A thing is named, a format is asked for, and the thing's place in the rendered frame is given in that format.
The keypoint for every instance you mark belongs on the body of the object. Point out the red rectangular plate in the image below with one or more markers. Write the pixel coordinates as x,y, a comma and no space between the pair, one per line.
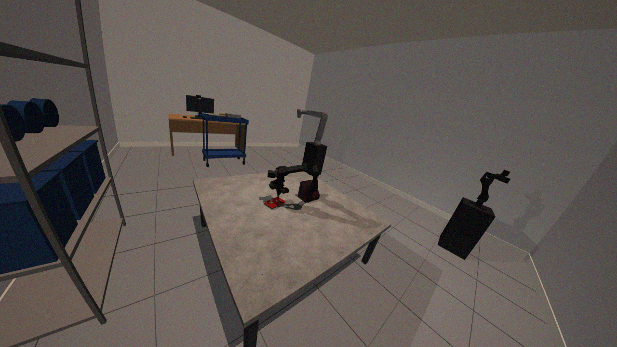
274,202

